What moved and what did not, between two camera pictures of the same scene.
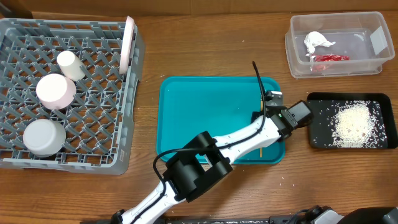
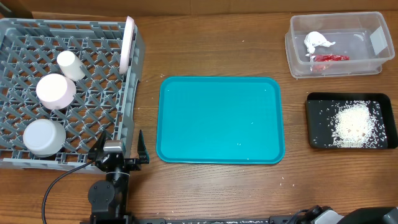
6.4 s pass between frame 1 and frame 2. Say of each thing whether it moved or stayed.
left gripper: moved
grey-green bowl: stayed
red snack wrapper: stayed
